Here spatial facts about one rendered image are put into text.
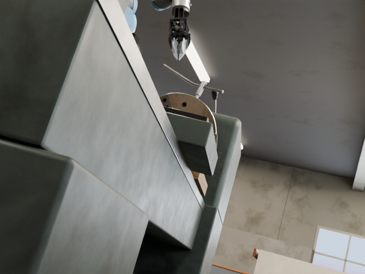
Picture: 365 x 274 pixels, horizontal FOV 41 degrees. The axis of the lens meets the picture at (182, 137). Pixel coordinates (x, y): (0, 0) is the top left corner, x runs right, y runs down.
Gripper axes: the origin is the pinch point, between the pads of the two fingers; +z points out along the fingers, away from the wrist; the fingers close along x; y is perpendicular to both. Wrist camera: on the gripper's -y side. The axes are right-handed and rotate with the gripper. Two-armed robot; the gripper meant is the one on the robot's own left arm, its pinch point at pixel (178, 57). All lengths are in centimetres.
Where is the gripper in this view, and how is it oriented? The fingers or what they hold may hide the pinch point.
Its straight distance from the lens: 201.6
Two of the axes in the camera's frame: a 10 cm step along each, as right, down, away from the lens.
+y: -1.1, -2.8, -9.5
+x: 9.9, 0.2, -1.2
